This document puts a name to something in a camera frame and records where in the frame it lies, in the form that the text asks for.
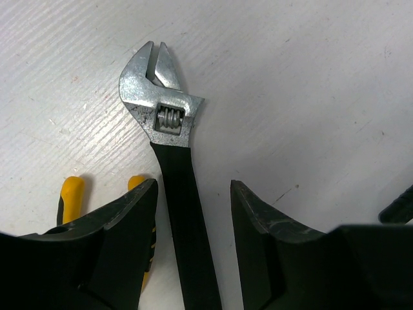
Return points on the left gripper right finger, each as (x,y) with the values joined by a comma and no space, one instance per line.
(284,264)

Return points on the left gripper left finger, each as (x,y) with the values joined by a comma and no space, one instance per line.
(95,262)

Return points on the yellow long nose pliers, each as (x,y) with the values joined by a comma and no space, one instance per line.
(69,209)

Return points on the black handle adjustable wrench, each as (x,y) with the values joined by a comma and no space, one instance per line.
(166,113)

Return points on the orange black cutting pliers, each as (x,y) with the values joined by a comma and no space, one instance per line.
(400,210)

